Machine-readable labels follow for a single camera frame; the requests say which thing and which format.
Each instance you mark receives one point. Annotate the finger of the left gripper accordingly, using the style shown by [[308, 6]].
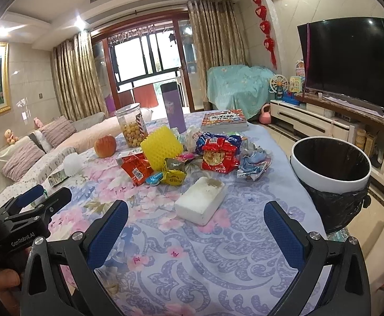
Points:
[[15, 204], [55, 202]]

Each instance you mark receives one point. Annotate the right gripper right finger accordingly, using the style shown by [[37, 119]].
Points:
[[347, 289]]

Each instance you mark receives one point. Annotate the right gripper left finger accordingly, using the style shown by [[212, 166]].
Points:
[[60, 275]]

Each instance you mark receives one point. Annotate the orange-red snack bag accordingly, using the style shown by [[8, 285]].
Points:
[[137, 166]]

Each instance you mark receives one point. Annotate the yellow foam fruit net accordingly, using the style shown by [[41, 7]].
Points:
[[159, 145]]

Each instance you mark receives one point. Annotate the white foam block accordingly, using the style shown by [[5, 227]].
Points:
[[200, 202]]

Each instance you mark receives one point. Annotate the red chips bag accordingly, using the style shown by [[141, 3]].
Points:
[[219, 156]]

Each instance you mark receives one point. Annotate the blue cookie bag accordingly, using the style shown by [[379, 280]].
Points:
[[233, 139]]

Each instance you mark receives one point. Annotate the white trash bin black bag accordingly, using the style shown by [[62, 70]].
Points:
[[336, 175]]

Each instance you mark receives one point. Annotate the left hand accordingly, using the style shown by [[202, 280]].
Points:
[[10, 281]]

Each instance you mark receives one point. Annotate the sofa with floral cover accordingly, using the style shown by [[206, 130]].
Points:
[[88, 130]]

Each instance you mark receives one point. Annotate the white foam fruit net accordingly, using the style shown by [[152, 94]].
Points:
[[72, 164]]

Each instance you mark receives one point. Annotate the pink striped cushion front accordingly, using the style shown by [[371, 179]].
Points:
[[22, 160]]

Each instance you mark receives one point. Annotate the pink striped cushion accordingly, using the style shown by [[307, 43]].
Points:
[[22, 160], [58, 130]]

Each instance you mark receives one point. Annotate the teddy bear plush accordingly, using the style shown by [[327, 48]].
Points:
[[10, 137]]

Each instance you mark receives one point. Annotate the pink striped cushion back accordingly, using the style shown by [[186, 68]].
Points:
[[58, 130]]

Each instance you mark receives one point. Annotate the red apple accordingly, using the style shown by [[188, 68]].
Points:
[[105, 146]]

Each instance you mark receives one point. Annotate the light blue small wrapper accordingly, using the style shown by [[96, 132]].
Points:
[[154, 179]]

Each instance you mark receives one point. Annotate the clear popcorn jar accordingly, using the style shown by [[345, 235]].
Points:
[[132, 124]]

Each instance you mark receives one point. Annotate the left beige curtain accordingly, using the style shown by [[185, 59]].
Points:
[[75, 78]]

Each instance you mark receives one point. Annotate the beige curtain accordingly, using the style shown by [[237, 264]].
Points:
[[216, 37], [75, 78]]

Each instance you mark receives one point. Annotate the yellow snack wrapper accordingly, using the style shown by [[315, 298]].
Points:
[[174, 172]]

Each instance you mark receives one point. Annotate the floral tablecloth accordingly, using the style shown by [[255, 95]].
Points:
[[164, 265]]

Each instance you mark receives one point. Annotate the clear plastic bag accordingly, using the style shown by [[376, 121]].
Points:
[[192, 135]]

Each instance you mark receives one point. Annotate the crumpled blue-white wrapper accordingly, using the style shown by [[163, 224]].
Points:
[[254, 164]]

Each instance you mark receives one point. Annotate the white TV cabinet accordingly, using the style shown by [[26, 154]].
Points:
[[331, 119]]

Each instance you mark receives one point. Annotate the purple thermos bottle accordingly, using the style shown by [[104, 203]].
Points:
[[174, 109]]

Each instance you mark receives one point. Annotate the balcony glass door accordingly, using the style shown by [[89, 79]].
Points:
[[144, 51]]

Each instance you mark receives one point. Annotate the pink kettlebell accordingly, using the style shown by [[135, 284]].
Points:
[[265, 115]]

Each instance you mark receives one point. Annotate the stack of books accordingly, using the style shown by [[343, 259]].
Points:
[[224, 121]]

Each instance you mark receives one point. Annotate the colourful toy house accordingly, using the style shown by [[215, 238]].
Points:
[[296, 84]]

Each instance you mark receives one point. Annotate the teal cloth covered furniture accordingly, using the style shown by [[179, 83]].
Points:
[[239, 87]]

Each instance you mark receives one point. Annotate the ferris wheel toy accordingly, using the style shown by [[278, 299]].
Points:
[[278, 86]]

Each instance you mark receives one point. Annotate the right beige curtain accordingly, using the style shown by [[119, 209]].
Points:
[[216, 37]]

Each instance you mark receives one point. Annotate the black television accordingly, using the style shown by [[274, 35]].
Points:
[[345, 56]]

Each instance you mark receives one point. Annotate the red hanging lantern decoration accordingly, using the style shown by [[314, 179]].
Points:
[[265, 28]]

